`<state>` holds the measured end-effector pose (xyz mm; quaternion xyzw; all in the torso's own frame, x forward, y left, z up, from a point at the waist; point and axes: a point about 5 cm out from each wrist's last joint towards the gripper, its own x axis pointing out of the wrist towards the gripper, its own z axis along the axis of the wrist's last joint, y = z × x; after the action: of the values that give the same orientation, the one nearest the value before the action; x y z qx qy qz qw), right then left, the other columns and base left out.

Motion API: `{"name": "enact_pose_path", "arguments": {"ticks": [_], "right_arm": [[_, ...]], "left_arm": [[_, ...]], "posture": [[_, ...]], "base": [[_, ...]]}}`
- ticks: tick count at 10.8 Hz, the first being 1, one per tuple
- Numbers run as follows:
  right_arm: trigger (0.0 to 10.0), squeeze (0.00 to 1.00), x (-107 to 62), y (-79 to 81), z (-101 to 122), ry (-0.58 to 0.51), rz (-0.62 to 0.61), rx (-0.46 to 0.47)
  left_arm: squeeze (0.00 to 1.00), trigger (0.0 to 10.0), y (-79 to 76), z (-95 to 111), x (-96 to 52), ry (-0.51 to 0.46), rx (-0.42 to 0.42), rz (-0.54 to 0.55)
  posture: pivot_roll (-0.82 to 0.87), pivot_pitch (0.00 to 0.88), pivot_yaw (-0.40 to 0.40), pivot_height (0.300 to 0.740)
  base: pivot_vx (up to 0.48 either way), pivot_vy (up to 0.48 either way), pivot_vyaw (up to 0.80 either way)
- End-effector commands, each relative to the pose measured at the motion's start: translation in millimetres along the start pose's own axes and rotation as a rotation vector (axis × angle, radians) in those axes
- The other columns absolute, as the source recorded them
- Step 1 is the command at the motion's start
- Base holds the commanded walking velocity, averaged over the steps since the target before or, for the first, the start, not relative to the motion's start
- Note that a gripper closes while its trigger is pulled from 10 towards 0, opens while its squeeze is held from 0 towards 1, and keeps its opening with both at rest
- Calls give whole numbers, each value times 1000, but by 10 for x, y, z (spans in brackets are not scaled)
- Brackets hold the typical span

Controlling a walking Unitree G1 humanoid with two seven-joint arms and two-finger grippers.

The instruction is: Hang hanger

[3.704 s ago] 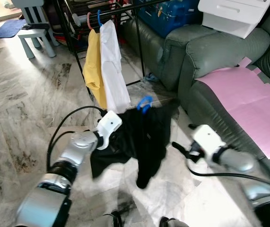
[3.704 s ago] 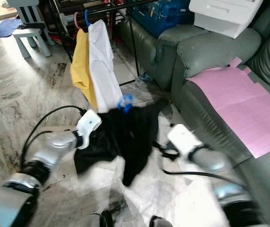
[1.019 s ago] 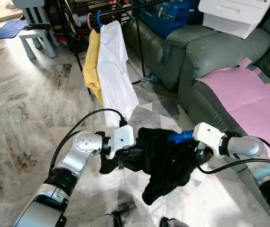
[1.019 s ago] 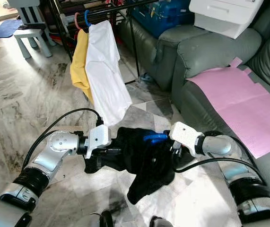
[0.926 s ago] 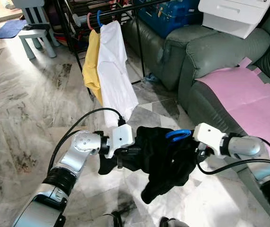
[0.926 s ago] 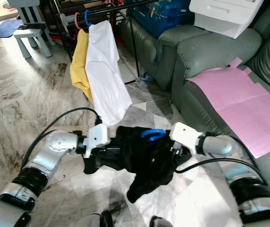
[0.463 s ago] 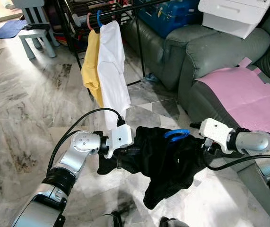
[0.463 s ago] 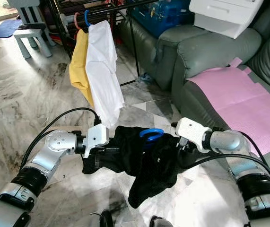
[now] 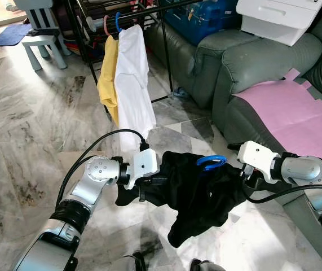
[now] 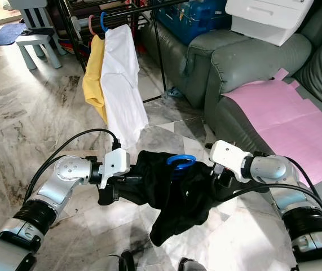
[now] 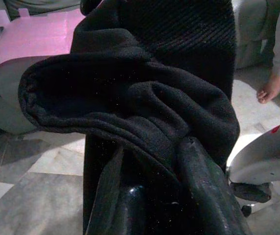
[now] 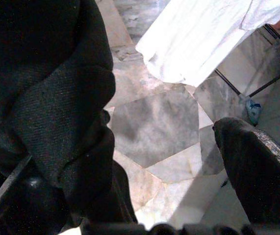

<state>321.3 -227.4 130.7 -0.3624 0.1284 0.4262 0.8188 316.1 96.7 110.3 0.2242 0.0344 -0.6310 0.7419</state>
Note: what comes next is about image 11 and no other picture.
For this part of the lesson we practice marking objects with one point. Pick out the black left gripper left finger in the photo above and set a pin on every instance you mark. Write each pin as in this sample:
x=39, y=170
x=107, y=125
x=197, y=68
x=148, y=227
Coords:
x=133, y=210

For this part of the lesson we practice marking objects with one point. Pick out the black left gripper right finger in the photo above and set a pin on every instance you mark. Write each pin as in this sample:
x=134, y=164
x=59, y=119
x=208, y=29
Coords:
x=211, y=195

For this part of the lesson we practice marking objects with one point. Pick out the black garment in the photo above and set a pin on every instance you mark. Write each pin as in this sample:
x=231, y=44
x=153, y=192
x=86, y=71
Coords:
x=130, y=98

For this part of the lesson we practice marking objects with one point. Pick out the grey green leather sofa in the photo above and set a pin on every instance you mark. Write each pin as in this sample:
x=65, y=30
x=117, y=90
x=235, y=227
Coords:
x=5, y=105

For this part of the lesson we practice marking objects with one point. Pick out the pink foam mat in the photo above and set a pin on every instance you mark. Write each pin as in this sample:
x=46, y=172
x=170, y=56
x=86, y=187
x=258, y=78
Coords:
x=32, y=41

